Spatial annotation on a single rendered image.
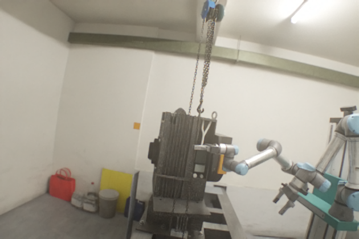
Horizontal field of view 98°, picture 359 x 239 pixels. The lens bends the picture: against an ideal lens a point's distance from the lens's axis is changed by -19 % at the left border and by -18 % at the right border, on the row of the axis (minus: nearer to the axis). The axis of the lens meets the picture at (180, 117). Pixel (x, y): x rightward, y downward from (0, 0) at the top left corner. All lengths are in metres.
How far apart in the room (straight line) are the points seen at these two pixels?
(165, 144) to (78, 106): 2.01
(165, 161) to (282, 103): 2.08
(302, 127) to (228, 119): 1.17
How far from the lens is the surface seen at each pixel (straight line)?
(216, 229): 1.85
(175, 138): 1.54
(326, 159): 1.39
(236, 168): 1.27
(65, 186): 3.35
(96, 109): 3.07
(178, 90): 2.79
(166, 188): 1.65
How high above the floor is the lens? 1.58
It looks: level
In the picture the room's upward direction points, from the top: 9 degrees clockwise
